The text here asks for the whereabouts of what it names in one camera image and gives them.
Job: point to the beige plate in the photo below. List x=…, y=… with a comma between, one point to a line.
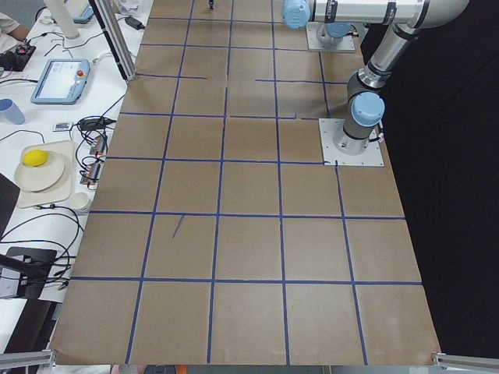
x=40, y=178

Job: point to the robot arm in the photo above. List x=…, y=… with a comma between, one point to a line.
x=404, y=19
x=332, y=33

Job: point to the aluminium frame post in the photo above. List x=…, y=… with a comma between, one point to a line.
x=113, y=35

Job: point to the blue plastic cup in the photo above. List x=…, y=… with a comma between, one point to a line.
x=11, y=112

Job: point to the beige tray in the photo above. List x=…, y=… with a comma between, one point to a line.
x=63, y=188

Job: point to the yellow lemon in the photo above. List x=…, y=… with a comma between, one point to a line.
x=35, y=158

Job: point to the blue teach pendant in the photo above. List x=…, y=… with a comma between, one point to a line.
x=62, y=81

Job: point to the white paper cup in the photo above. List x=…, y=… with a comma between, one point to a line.
x=80, y=202

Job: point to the black power adapter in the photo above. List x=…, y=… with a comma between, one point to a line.
x=134, y=23

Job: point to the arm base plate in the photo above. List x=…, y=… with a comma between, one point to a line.
x=338, y=149
x=345, y=46

